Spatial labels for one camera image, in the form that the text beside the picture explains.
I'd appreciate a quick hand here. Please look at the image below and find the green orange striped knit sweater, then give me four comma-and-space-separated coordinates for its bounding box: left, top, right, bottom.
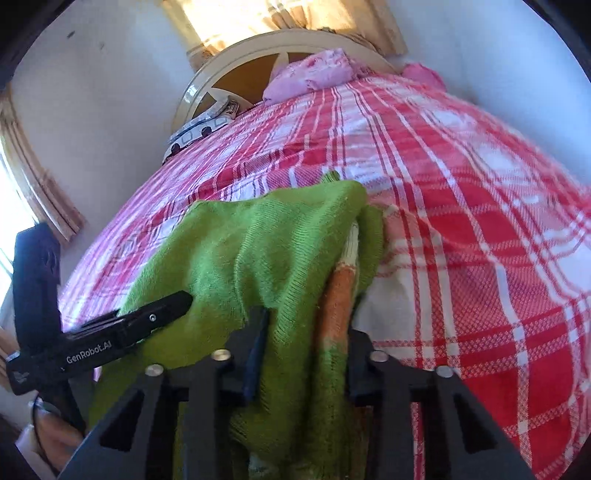
90, 173, 384, 479

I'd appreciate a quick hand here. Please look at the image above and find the person's left hand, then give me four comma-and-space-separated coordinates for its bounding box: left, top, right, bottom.
33, 409, 84, 472

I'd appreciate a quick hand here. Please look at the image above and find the beige side window curtain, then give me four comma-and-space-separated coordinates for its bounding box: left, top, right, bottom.
1, 87, 85, 245

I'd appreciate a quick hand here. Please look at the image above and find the red white plaid bedsheet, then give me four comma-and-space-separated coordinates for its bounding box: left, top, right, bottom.
60, 75, 590, 479

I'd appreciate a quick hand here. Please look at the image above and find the grey white patterned pillow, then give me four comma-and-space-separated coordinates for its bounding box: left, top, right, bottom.
162, 96, 240, 164

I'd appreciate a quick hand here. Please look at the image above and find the pink cloth at bedside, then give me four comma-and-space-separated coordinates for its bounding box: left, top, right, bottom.
401, 63, 447, 92

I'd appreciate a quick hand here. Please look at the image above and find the pink floral pillow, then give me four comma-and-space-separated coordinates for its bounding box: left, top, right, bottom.
263, 48, 374, 105

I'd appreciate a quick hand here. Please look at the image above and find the cream wooden headboard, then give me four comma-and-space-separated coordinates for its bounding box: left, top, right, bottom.
171, 29, 397, 131

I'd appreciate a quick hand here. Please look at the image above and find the yellow curtain behind headboard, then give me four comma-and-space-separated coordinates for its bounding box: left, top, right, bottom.
159, 0, 408, 71

